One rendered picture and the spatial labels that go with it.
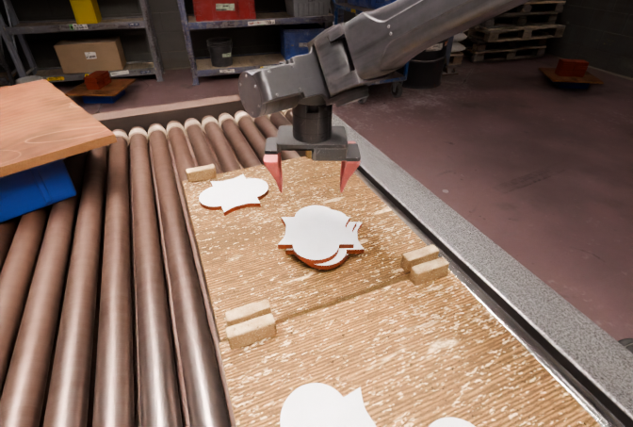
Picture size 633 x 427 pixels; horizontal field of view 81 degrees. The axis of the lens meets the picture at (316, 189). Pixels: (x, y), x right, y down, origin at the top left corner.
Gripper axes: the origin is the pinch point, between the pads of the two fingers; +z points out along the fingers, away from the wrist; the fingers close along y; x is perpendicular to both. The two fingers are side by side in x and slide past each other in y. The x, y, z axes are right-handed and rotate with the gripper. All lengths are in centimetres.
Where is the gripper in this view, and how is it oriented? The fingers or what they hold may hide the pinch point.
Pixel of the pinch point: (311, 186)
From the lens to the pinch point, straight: 60.3
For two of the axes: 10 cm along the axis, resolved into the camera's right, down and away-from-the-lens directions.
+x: -0.3, -5.6, 8.3
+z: -0.2, 8.3, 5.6
